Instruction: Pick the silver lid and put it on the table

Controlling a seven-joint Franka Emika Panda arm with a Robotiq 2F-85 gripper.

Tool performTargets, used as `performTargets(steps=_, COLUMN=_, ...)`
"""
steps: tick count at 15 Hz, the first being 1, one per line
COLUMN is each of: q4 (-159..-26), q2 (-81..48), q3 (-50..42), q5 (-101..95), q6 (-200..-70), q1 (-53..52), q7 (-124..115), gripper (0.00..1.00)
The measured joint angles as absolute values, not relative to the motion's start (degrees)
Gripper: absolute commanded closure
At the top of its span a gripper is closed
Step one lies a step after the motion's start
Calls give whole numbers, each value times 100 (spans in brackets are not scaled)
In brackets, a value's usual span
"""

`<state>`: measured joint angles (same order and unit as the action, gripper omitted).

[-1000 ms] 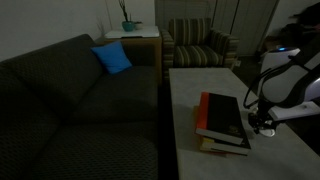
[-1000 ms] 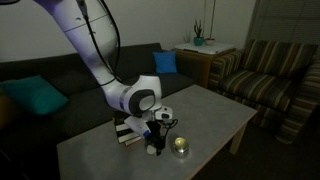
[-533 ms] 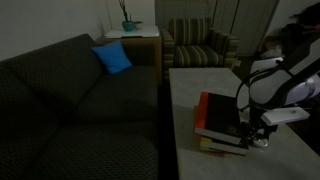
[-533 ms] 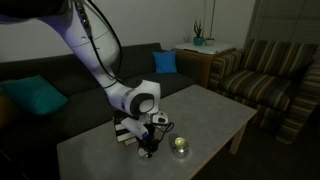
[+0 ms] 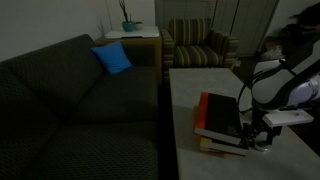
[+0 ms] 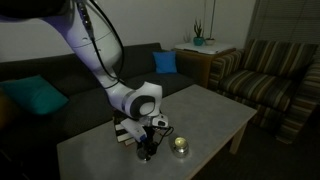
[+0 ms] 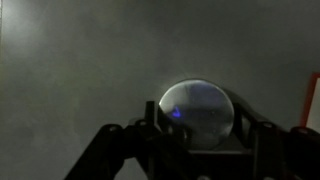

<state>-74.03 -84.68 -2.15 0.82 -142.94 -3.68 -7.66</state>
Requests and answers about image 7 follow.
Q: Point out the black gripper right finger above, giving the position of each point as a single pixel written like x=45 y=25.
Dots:
x=286 y=153

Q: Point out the round silver metal cup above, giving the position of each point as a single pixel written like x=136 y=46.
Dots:
x=196 y=113

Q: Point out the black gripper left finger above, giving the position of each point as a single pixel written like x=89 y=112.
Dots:
x=133 y=150

